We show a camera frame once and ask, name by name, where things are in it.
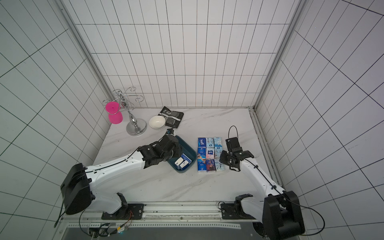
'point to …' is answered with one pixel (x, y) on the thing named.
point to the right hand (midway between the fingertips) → (218, 157)
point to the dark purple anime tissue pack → (210, 165)
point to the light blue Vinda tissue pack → (210, 142)
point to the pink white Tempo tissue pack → (210, 153)
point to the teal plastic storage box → (185, 161)
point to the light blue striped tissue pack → (219, 166)
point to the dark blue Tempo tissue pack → (202, 142)
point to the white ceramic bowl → (157, 122)
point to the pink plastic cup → (113, 110)
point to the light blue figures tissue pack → (217, 154)
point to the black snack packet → (172, 118)
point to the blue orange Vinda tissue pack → (201, 152)
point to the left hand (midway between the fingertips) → (177, 151)
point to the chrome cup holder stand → (137, 128)
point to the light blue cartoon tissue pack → (218, 145)
